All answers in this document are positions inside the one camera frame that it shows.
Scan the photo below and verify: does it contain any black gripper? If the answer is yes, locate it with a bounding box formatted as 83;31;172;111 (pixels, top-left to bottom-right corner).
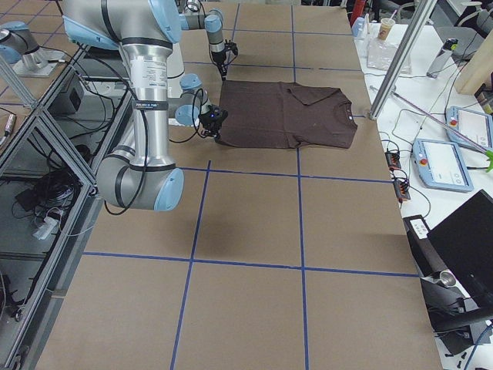
210;50;228;81
206;115;228;139

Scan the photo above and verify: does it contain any dark brown t-shirt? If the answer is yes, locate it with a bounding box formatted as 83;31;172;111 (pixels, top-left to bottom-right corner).
216;81;357;149

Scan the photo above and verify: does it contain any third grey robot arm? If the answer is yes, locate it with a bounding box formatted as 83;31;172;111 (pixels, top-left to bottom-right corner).
1;21;65;78

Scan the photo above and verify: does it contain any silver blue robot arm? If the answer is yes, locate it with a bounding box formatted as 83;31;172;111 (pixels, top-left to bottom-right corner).
176;0;229;81
63;1;237;212

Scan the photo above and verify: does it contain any paper drink cup with straw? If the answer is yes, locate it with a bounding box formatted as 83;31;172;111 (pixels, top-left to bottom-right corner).
377;10;397;41

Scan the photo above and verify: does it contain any black usb hub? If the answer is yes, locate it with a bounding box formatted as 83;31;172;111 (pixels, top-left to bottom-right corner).
384;150;401;170
393;178;411;204

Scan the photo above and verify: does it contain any near blue teach pendant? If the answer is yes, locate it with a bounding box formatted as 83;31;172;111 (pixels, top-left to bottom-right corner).
412;139;474;193

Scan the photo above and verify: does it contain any blue teach pendant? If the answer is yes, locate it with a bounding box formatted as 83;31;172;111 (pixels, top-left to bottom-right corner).
412;139;474;193
446;106;492;149

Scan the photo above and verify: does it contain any black box with label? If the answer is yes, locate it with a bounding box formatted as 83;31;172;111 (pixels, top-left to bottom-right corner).
403;215;448;277

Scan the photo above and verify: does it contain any far blue teach pendant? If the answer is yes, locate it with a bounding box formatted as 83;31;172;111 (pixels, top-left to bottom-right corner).
446;106;492;149

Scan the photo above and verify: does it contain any reacher grabber stick tool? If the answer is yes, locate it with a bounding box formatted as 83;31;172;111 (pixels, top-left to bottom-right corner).
390;89;492;173

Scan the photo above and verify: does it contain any black monitor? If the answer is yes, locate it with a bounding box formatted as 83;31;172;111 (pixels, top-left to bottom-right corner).
428;190;492;307

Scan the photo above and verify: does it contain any steel cup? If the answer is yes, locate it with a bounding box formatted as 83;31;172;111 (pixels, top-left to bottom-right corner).
429;270;457;288

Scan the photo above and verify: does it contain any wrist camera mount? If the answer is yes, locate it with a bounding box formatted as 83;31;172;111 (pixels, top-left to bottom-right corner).
225;39;239;56
199;106;228;139

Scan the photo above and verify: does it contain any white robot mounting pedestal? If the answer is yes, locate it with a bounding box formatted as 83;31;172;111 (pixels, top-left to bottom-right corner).
166;43;185;98

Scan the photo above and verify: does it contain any aluminium frame post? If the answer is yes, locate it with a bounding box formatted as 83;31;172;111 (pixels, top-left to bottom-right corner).
369;0;438;120

